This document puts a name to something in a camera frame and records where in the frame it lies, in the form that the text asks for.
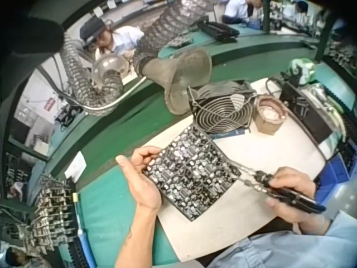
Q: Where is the black soldering station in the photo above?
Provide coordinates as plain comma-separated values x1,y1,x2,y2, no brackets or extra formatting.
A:
278,80,336,145

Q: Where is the black device with cables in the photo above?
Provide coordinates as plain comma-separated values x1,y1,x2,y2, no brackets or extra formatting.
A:
55,103,84,128

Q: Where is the person's left hand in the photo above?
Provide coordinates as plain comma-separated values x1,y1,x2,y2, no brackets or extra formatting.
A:
115,146,163,213

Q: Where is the clear fume hose with funnel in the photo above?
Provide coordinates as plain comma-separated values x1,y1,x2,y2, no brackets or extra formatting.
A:
60,36,129,116

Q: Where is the black circuit board panel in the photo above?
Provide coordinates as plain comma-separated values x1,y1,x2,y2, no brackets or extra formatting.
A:
141,124,242,223

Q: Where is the round solder sponge tin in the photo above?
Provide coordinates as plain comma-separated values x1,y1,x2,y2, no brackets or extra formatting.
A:
252,94,288,135

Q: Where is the black tray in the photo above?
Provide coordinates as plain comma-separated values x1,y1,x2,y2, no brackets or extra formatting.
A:
196,21,240,43

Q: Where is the black soldering iron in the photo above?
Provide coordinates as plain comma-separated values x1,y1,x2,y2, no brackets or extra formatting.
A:
228,159,327,215

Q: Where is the rack of metal parts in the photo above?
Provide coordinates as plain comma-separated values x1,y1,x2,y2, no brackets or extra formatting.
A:
323,39,357,74

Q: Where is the rack of circuit boards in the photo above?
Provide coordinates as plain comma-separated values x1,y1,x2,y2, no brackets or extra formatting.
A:
30,173,82,253

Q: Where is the white work mat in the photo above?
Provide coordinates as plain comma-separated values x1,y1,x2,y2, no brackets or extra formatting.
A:
139,77,332,265

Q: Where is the grey fume hose with funnel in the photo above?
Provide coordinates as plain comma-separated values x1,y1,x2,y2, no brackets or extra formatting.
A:
133,0,213,116

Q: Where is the green solder wire spool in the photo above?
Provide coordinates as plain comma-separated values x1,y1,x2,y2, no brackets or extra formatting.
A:
288,58,317,84

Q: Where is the blue and white tube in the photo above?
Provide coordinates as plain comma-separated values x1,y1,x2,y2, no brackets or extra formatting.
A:
71,192,88,253

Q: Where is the black fan with wire grill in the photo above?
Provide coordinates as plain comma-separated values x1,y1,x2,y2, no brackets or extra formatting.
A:
187,80,258,135

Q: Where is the blue plastic bin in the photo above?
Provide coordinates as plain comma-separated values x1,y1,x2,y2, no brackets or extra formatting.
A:
314,155,350,202

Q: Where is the person's right hand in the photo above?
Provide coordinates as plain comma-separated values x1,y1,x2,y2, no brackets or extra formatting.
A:
264,166,332,227

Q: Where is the white label card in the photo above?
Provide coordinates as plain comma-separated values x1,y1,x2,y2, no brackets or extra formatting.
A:
64,151,87,179

